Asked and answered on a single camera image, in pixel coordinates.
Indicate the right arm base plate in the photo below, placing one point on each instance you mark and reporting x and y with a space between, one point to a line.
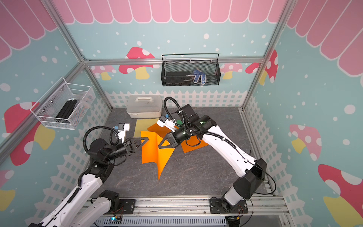
218 206

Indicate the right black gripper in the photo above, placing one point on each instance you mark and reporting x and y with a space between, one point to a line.
172 139

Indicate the blue white item in basket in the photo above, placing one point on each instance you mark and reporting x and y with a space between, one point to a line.
197 77

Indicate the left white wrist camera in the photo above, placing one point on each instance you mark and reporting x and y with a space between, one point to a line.
121 131

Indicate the orange paper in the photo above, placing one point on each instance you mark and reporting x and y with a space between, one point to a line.
193 143
160 131
152 154

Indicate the black wire wall basket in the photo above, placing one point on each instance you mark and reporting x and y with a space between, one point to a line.
185 70

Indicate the black box in white basket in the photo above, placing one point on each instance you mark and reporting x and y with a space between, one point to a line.
66 111

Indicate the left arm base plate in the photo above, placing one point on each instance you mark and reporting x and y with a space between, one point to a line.
123 206

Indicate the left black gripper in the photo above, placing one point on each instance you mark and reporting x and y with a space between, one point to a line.
131 145

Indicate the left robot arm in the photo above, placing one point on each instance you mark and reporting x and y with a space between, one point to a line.
68 213

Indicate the white wire wall basket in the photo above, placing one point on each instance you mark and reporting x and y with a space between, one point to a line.
50 104

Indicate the small green circuit board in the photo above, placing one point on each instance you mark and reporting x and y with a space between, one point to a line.
115 221

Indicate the white plastic storage box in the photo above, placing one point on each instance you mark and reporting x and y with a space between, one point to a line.
144 106

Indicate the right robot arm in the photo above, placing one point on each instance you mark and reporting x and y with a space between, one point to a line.
251 171

